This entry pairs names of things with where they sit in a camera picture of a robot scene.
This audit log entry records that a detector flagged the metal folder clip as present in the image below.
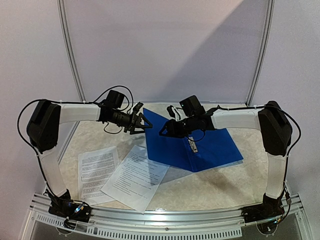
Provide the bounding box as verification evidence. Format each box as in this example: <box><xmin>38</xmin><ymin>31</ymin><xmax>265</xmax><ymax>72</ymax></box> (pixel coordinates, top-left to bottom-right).
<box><xmin>187</xmin><ymin>136</ymin><xmax>199</xmax><ymax>153</ymax></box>

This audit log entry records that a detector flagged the printed paper sheet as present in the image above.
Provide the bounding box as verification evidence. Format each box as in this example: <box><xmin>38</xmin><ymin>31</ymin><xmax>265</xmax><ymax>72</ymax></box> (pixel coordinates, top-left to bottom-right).
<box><xmin>78</xmin><ymin>146</ymin><xmax>120</xmax><ymax>206</ymax></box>
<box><xmin>101</xmin><ymin>145</ymin><xmax>170</xmax><ymax>213</ymax></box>

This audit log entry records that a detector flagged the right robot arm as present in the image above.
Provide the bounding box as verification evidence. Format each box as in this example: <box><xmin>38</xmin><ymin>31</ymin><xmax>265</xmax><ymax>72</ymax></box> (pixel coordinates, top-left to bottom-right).
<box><xmin>159</xmin><ymin>95</ymin><xmax>297</xmax><ymax>218</ymax></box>

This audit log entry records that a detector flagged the right aluminium frame post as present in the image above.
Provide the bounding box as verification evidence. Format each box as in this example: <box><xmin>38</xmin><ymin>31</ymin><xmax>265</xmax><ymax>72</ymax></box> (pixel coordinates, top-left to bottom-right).
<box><xmin>245</xmin><ymin>0</ymin><xmax>275</xmax><ymax>106</ymax></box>

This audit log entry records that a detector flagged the right printed paper sheet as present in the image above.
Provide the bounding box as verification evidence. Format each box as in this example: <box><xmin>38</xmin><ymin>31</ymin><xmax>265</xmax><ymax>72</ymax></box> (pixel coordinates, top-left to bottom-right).
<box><xmin>101</xmin><ymin>145</ymin><xmax>170</xmax><ymax>213</ymax></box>

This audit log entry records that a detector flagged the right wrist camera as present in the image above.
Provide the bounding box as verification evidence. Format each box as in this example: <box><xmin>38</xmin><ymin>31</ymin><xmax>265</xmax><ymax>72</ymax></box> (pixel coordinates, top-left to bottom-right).
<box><xmin>166</xmin><ymin>105</ymin><xmax>181</xmax><ymax>121</ymax></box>

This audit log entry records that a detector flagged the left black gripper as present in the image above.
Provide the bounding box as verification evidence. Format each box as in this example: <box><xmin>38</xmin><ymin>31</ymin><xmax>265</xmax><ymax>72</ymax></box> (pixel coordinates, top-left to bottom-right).
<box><xmin>109</xmin><ymin>109</ymin><xmax>153</xmax><ymax>135</ymax></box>

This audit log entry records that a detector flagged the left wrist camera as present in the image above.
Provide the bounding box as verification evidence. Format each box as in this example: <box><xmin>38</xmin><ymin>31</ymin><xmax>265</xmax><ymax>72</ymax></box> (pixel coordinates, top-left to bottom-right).
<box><xmin>132</xmin><ymin>101</ymin><xmax>144</xmax><ymax>112</ymax></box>

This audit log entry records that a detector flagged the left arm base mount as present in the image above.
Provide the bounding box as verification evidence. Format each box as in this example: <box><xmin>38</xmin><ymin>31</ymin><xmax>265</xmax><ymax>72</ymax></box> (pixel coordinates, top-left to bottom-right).
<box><xmin>46</xmin><ymin>190</ymin><xmax>92</xmax><ymax>223</ymax></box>

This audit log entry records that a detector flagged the blue plastic folder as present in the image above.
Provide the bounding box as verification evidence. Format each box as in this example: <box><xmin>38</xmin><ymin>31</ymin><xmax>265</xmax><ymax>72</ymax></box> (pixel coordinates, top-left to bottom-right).
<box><xmin>143</xmin><ymin>108</ymin><xmax>244</xmax><ymax>173</ymax></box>

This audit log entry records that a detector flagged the left printed paper sheet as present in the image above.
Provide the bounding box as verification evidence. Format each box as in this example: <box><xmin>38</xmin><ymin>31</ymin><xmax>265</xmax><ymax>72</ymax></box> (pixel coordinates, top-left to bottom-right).
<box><xmin>78</xmin><ymin>146</ymin><xmax>120</xmax><ymax>206</ymax></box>

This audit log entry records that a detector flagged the aluminium front rail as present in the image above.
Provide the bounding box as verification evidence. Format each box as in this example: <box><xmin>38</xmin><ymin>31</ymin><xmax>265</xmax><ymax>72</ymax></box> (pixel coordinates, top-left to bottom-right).
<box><xmin>22</xmin><ymin>193</ymin><xmax>313</xmax><ymax>240</ymax></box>

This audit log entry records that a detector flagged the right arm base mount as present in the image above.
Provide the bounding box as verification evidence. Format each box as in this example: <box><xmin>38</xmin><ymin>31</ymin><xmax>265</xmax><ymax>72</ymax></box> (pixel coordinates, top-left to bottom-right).
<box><xmin>240</xmin><ymin>191</ymin><xmax>292</xmax><ymax>236</ymax></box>

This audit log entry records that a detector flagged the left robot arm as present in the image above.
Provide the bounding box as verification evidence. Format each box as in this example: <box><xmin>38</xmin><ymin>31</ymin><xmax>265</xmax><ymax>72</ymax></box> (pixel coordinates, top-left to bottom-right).
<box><xmin>25</xmin><ymin>87</ymin><xmax>153</xmax><ymax>217</ymax></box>

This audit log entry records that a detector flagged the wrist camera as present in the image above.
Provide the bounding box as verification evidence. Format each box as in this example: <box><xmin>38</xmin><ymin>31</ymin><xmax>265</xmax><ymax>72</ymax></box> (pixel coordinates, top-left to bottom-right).
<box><xmin>132</xmin><ymin>101</ymin><xmax>144</xmax><ymax>112</ymax></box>
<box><xmin>166</xmin><ymin>105</ymin><xmax>181</xmax><ymax>121</ymax></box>

